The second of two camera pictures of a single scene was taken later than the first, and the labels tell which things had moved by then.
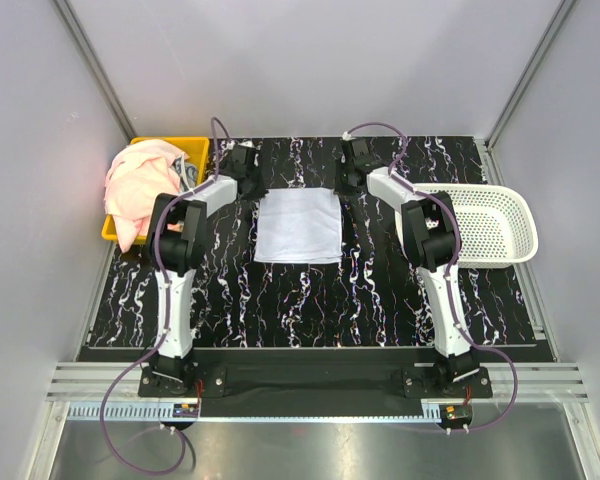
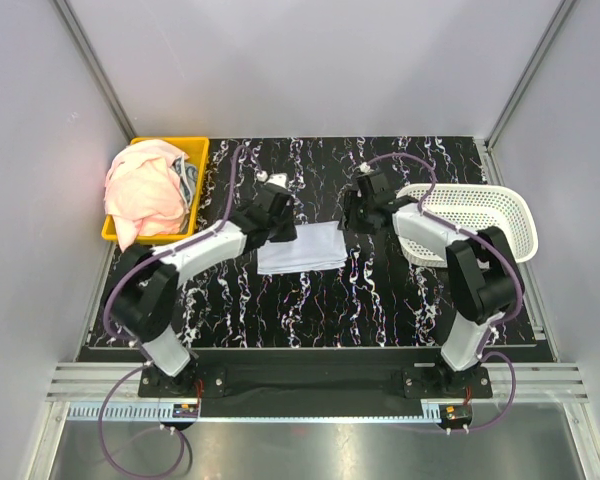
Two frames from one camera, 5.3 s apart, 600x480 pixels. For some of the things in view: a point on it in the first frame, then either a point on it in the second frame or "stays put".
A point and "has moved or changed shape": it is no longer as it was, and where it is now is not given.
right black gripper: x=338 y=188 → x=347 y=219
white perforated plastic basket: x=496 y=225 stays put
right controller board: x=455 y=413 stays put
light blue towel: x=299 y=225 has moved or changed shape
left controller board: x=188 y=410 stays put
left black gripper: x=259 y=191 → x=290 y=233
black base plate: x=313 y=382 stays put
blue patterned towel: x=187 y=172 stays put
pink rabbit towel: x=140 y=170 stays put
